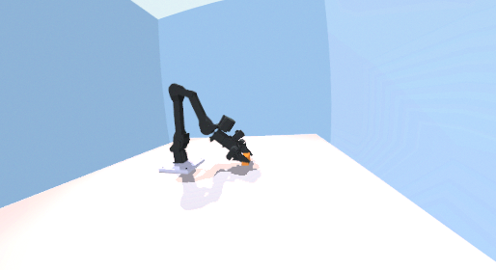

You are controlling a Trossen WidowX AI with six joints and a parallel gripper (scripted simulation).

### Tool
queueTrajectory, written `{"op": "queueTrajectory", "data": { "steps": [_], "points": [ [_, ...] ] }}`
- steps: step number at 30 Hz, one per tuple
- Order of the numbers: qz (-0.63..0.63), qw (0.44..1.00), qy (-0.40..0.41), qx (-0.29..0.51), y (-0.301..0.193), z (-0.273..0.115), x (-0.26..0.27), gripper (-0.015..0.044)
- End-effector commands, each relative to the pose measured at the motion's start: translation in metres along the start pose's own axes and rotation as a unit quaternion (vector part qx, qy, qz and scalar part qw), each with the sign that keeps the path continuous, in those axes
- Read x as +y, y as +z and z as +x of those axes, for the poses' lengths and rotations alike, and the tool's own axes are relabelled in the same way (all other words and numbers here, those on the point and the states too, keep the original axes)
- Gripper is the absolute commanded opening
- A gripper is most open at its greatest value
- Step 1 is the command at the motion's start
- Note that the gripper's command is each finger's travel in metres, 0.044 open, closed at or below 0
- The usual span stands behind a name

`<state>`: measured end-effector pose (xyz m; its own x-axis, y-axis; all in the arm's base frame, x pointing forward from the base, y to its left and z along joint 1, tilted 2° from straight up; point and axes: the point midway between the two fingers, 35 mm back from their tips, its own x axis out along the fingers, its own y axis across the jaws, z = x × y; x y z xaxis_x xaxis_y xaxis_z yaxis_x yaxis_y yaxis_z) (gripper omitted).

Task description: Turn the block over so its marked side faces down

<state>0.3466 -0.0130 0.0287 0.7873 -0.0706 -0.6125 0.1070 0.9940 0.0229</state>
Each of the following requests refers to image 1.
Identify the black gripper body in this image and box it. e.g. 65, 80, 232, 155
221, 135, 245, 161

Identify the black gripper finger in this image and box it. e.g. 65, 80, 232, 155
240, 142, 253, 156
232, 149, 250, 164

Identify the orange block with dark blue patch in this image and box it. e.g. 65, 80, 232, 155
241, 153, 250, 166

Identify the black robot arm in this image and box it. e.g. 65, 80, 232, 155
168, 83, 245, 164

